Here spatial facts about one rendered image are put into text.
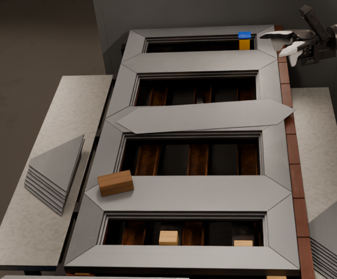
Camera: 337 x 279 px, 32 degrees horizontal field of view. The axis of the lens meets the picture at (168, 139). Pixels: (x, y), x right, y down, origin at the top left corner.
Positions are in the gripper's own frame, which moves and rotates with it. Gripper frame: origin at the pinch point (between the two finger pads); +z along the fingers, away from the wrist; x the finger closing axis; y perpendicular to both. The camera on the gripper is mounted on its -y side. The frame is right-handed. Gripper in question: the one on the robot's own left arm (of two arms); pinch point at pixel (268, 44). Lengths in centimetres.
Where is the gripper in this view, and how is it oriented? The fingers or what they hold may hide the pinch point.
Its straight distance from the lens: 170.4
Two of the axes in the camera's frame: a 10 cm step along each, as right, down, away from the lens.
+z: -9.7, 2.0, -1.2
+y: 1.2, 8.5, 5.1
